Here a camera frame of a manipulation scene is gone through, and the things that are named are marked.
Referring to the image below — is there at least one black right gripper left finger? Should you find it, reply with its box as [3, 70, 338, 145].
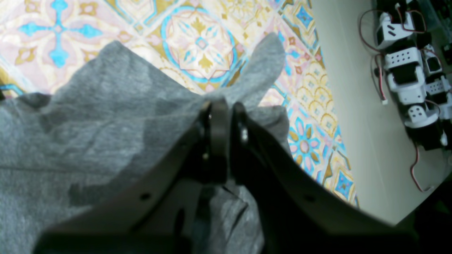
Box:
[34, 99, 230, 254]

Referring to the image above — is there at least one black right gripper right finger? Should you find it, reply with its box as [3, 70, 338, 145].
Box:
[230, 103, 420, 254]

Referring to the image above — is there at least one grey T-shirt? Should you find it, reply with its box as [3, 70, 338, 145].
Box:
[0, 34, 290, 254]

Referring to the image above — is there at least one colourful patterned tablecloth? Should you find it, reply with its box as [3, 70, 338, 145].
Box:
[1, 0, 359, 206]

